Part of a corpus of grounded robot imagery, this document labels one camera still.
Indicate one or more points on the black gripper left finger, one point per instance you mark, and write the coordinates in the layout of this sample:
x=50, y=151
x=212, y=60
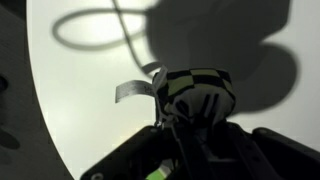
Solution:
x=133, y=156

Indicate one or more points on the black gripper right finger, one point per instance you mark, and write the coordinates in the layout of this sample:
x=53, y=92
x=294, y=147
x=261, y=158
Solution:
x=266, y=156

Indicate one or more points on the white checkered fabric toy block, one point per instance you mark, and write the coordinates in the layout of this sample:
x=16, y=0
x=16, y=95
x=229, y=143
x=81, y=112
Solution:
x=196, y=90

